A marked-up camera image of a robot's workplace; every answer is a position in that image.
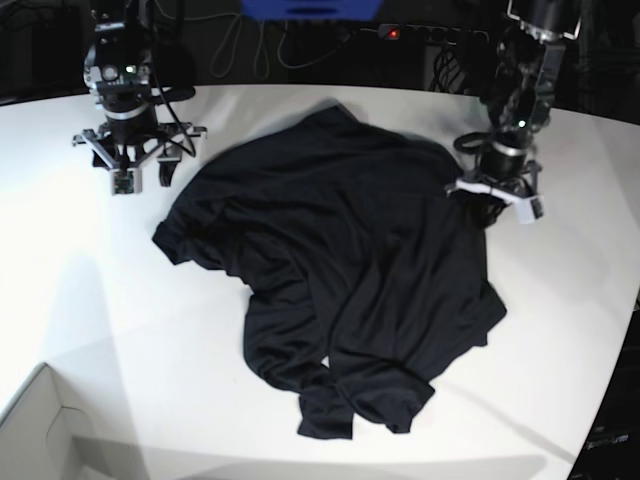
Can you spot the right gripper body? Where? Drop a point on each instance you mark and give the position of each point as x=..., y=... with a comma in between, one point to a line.
x=132, y=143

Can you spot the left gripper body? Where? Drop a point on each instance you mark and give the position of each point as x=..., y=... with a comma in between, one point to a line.
x=502, y=170

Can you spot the black t-shirt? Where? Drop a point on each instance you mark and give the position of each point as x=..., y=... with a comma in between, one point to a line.
x=367, y=279

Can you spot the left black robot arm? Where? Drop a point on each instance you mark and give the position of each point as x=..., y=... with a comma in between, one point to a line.
x=530, y=55

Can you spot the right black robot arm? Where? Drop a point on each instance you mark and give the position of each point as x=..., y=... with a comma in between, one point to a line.
x=119, y=69

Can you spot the blue plastic bin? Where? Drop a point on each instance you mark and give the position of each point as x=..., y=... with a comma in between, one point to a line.
x=280, y=10

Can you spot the black power strip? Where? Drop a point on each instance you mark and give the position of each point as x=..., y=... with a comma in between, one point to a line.
x=430, y=34

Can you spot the white cardboard box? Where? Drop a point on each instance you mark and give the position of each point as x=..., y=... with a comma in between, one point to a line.
x=36, y=442

